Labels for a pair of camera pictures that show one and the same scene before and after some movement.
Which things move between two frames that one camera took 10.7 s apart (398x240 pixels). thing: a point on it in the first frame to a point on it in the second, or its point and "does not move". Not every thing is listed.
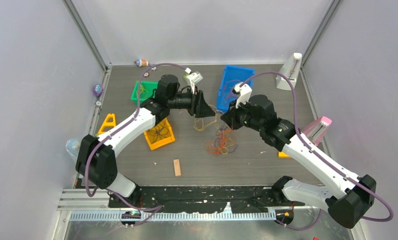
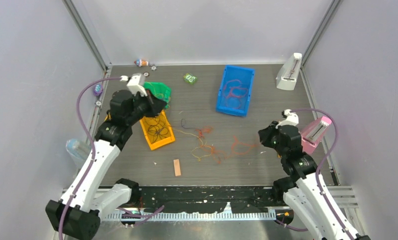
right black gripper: x=231 y=117 to x=264 y=134
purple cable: x=158 y=132 does not move
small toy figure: x=141 y=63 does not move
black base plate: x=178 y=199 does not move
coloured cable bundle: x=223 y=143 to x=202 y=150
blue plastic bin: x=232 y=76 does not move
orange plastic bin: x=160 y=135 does not move
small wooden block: x=176 y=165 does not move
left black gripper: x=199 y=107 to x=155 y=105
